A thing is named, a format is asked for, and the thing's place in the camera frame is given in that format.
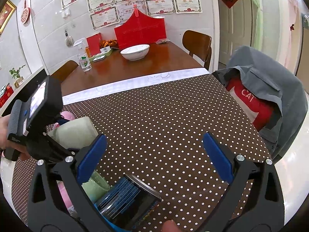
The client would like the green tray with items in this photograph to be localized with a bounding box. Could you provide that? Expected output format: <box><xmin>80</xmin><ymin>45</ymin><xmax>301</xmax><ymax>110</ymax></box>
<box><xmin>90</xmin><ymin>46</ymin><xmax>113</xmax><ymax>62</ymax></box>

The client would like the red box on table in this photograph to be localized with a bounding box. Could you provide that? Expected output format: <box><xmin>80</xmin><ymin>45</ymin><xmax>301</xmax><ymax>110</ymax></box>
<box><xmin>86</xmin><ymin>33</ymin><xmax>103</xmax><ymax>56</ymax></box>

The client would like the white ceramic bowl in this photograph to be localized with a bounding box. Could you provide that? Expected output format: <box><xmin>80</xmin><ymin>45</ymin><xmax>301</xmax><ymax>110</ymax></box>
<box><xmin>121</xmin><ymin>44</ymin><xmax>150</xmax><ymax>61</ymax></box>

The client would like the red CAT cushion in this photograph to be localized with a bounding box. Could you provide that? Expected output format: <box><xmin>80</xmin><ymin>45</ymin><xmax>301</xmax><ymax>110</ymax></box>
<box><xmin>226</xmin><ymin>77</ymin><xmax>274</xmax><ymax>131</ymax></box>

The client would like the person's right hand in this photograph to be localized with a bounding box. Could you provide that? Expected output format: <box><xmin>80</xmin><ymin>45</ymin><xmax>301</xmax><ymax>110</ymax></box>
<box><xmin>161</xmin><ymin>220</ymin><xmax>182</xmax><ymax>232</ymax></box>

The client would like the beige green cup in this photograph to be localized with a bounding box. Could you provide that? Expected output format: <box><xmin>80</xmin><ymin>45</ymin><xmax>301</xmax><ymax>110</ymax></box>
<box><xmin>48</xmin><ymin>117</ymin><xmax>98</xmax><ymax>149</ymax></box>

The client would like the pink green glass jar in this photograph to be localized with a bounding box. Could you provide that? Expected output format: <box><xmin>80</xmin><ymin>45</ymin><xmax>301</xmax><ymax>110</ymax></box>
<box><xmin>56</xmin><ymin>170</ymin><xmax>111</xmax><ymax>219</ymax></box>

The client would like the red gift bag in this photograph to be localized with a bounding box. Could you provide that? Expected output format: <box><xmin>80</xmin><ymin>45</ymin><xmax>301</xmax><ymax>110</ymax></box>
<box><xmin>114</xmin><ymin>5</ymin><xmax>167</xmax><ymax>50</ymax></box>

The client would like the clear spray bottle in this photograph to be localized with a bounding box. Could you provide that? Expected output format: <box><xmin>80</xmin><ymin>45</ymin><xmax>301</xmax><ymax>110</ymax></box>
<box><xmin>73</xmin><ymin>38</ymin><xmax>92</xmax><ymax>72</ymax></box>

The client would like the right brown wooden chair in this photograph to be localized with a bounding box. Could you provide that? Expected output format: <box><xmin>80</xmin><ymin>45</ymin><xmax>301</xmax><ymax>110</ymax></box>
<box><xmin>182</xmin><ymin>30</ymin><xmax>212</xmax><ymax>69</ymax></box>

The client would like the round red wall ornament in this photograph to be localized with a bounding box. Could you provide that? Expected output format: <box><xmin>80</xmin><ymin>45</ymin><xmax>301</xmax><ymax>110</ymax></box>
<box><xmin>20</xmin><ymin>0</ymin><xmax>31</xmax><ymax>24</ymax></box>

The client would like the small pink cup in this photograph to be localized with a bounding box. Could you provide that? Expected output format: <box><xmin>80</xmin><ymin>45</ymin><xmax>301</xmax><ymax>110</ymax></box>
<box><xmin>53</xmin><ymin>111</ymin><xmax>76</xmax><ymax>129</ymax></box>

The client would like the black blue can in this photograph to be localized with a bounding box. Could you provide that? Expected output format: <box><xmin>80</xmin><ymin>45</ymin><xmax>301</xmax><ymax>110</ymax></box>
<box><xmin>95</xmin><ymin>174</ymin><xmax>162</xmax><ymax>231</ymax></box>

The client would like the grey jacket on chair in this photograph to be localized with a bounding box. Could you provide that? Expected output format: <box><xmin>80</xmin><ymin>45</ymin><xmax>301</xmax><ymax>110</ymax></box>
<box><xmin>213</xmin><ymin>46</ymin><xmax>308</xmax><ymax>161</ymax></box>

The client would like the gold framed red picture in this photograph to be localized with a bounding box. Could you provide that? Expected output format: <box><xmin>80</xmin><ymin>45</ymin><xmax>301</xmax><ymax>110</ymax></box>
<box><xmin>0</xmin><ymin>0</ymin><xmax>16</xmax><ymax>34</ymax></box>

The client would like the hanging brush on wall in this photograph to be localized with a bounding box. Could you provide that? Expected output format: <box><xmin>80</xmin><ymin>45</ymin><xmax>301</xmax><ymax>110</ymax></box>
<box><xmin>65</xmin><ymin>30</ymin><xmax>74</xmax><ymax>47</ymax></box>

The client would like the small green potted plant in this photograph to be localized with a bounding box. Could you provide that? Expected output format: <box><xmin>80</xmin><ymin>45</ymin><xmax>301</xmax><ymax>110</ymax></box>
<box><xmin>9</xmin><ymin>65</ymin><xmax>25</xmax><ymax>89</ymax></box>

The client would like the person's left hand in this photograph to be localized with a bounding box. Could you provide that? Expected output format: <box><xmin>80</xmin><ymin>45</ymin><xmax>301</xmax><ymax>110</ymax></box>
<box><xmin>0</xmin><ymin>115</ymin><xmax>30</xmax><ymax>160</ymax></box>

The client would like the red box on sideboard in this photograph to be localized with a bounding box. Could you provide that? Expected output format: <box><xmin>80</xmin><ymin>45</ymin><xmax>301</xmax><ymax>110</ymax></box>
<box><xmin>0</xmin><ymin>83</ymin><xmax>14</xmax><ymax>108</ymax></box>

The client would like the brown polka dot tablecloth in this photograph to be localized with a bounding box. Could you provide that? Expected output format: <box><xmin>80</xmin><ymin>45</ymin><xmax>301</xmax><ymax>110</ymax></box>
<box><xmin>10</xmin><ymin>73</ymin><xmax>272</xmax><ymax>232</ymax></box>

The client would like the left brown wooden chair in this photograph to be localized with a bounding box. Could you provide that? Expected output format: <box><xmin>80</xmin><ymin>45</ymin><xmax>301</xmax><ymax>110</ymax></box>
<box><xmin>51</xmin><ymin>60</ymin><xmax>78</xmax><ymax>83</ymax></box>

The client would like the brown wooden chair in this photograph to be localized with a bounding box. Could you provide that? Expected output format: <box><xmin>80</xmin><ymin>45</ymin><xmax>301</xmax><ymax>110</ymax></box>
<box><xmin>182</xmin><ymin>30</ymin><xmax>212</xmax><ymax>69</ymax></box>
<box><xmin>51</xmin><ymin>60</ymin><xmax>78</xmax><ymax>83</ymax></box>

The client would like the green door curtain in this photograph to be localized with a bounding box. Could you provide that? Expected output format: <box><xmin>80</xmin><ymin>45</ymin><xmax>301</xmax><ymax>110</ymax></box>
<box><xmin>251</xmin><ymin>0</ymin><xmax>263</xmax><ymax>51</ymax></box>

